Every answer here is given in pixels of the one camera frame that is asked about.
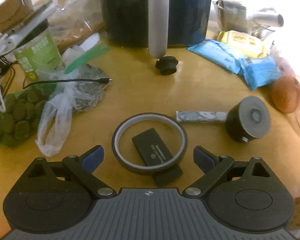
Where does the white charger with cables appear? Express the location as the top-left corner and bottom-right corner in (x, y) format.
(0, 31), (23, 113)

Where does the small black rectangular box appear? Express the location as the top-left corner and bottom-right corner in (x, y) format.
(132, 128), (173, 166)

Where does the light blue wrapper pack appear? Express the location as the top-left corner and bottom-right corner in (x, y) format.
(188, 39), (248, 75)

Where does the black cable on table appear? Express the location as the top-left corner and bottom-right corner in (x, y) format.
(22, 77), (113, 90)

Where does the clear crumpled plastic bag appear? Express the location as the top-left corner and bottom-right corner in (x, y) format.
(34, 62), (111, 158)

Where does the grey marbled bar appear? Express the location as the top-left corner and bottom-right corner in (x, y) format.
(176, 111), (228, 123)

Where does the grey black filament spool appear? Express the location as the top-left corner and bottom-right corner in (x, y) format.
(225, 96), (271, 142)

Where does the brown kapton tape roll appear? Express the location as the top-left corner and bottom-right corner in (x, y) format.
(111, 113), (188, 174)

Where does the green labelled tub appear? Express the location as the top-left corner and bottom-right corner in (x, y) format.
(13, 20), (63, 82)

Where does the blue wipes pack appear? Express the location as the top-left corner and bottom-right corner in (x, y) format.
(241, 56), (282, 91)

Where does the black air fryer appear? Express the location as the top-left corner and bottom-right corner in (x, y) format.
(101, 0), (212, 47)

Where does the small black round cap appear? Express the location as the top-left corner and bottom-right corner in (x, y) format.
(155, 56), (179, 75)

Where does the yellow wipes pack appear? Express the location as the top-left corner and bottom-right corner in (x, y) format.
(217, 30), (267, 59)

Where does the silver air fryer handle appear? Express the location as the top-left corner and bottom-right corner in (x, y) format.
(148, 0), (170, 59)

